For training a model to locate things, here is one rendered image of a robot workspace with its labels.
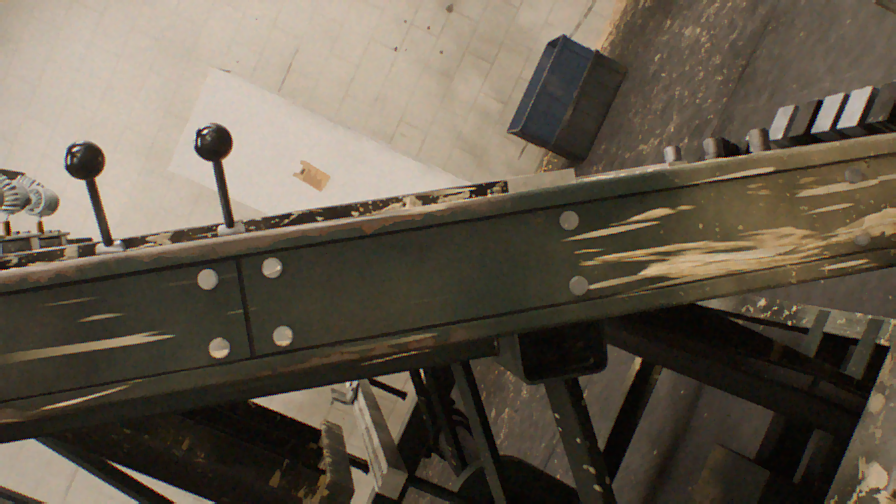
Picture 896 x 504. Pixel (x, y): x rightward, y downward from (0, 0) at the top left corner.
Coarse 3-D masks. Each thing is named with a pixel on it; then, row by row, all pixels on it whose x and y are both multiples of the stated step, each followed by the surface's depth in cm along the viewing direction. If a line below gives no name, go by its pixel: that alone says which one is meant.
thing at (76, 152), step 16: (80, 144) 88; (96, 144) 90; (64, 160) 88; (80, 160) 88; (96, 160) 89; (80, 176) 89; (96, 176) 90; (96, 192) 91; (96, 208) 92; (112, 240) 95
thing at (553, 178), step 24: (432, 192) 167; (456, 192) 168; (480, 192) 168; (504, 192) 169; (264, 216) 163; (288, 216) 163; (312, 216) 164; (336, 216) 165; (120, 240) 159; (144, 240) 160; (168, 240) 160; (192, 240) 161; (0, 264) 156; (24, 264) 157
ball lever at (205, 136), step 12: (204, 132) 90; (216, 132) 90; (228, 132) 91; (204, 144) 90; (216, 144) 90; (228, 144) 91; (204, 156) 90; (216, 156) 90; (216, 168) 93; (216, 180) 93; (228, 192) 95; (228, 204) 95; (228, 216) 95; (228, 228) 96; (240, 228) 96
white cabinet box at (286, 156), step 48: (240, 96) 487; (192, 144) 489; (240, 144) 491; (288, 144) 493; (336, 144) 496; (384, 144) 556; (240, 192) 495; (288, 192) 497; (336, 192) 500; (384, 192) 502
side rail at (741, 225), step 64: (512, 192) 74; (576, 192) 74; (640, 192) 76; (704, 192) 76; (768, 192) 77; (832, 192) 78; (128, 256) 69; (192, 256) 70; (256, 256) 71; (320, 256) 72; (384, 256) 72; (448, 256) 73; (512, 256) 74; (576, 256) 75; (640, 256) 76; (704, 256) 76; (768, 256) 77; (832, 256) 78; (0, 320) 68; (64, 320) 69; (128, 320) 70; (192, 320) 70; (256, 320) 71; (320, 320) 72; (384, 320) 73; (448, 320) 73; (512, 320) 74; (576, 320) 75; (0, 384) 68; (64, 384) 69; (128, 384) 69; (192, 384) 70
